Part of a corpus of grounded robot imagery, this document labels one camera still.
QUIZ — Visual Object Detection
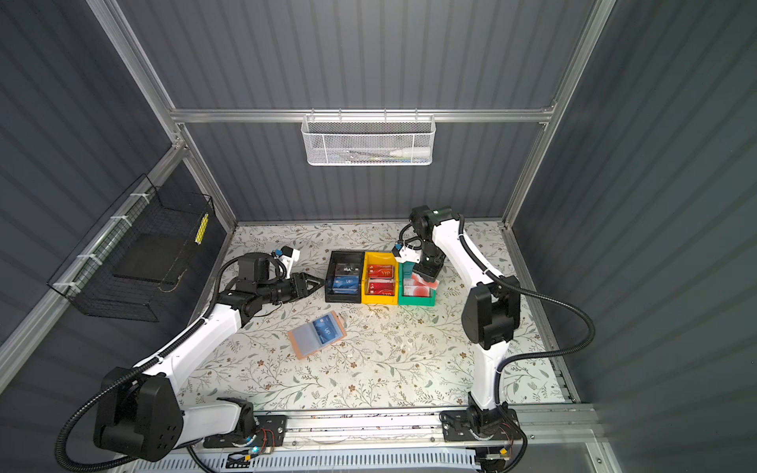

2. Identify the white red circle card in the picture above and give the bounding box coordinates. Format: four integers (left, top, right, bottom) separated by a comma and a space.
402, 274, 439, 299

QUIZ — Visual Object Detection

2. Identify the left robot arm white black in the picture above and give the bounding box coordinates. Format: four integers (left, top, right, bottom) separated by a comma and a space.
94, 246, 325, 461

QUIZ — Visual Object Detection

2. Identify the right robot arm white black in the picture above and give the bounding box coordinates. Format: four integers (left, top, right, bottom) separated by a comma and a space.
409, 206, 520, 412

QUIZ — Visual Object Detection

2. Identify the green plastic bin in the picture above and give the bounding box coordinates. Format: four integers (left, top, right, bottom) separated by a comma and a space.
398, 262, 439, 307

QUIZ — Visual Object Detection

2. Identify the black plastic bin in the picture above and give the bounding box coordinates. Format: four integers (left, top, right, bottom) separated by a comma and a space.
324, 250, 365, 304

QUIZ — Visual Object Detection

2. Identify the yellow plastic bin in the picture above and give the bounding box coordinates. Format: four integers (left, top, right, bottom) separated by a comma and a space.
361, 251, 399, 305

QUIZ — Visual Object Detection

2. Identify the white marker in basket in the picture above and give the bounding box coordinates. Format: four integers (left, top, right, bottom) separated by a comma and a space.
390, 147, 432, 162

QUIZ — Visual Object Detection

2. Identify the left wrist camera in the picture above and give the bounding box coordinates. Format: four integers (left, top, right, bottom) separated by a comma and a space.
273, 246, 301, 276

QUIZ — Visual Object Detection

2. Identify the right black corrugated cable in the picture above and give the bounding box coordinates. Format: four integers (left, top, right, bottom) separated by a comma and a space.
454, 218, 597, 403

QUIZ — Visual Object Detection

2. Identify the black corrugated cable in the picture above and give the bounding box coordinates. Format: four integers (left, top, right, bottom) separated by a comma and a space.
54, 255, 285, 473
454, 218, 597, 403

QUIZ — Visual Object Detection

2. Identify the left black corrugated cable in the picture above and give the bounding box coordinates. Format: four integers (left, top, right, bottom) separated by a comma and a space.
54, 255, 285, 473

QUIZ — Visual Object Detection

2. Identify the white wire basket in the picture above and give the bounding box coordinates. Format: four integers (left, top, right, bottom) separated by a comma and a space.
301, 116, 437, 167

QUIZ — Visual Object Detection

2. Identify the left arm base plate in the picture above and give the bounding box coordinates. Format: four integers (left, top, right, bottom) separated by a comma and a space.
202, 415, 289, 451

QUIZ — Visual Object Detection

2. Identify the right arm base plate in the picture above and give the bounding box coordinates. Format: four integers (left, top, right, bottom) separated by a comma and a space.
439, 406, 522, 445

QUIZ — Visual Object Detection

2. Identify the black wire basket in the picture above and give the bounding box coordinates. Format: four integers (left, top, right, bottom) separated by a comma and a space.
47, 179, 215, 322

